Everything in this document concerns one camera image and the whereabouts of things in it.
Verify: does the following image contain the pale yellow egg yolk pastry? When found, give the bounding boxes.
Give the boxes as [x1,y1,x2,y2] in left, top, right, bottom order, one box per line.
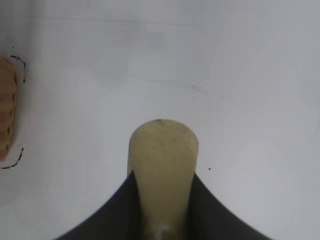
[126,118,200,240]

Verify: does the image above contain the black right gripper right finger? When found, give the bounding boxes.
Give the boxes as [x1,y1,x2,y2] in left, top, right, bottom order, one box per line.
[182,172,276,240]

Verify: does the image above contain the brown woven wicker basket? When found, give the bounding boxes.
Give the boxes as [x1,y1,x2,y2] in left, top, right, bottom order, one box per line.
[0,55,20,162]

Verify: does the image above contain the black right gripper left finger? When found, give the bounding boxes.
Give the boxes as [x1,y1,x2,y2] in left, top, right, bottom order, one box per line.
[52,170,149,240]

